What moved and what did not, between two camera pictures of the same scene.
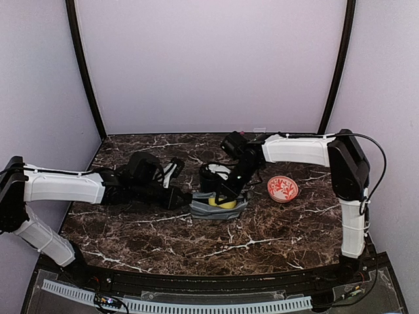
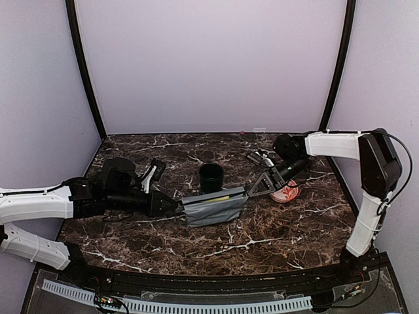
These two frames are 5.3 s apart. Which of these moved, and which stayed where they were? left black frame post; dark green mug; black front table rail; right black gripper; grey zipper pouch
Moved: grey zipper pouch; right black gripper
Stayed: black front table rail; dark green mug; left black frame post
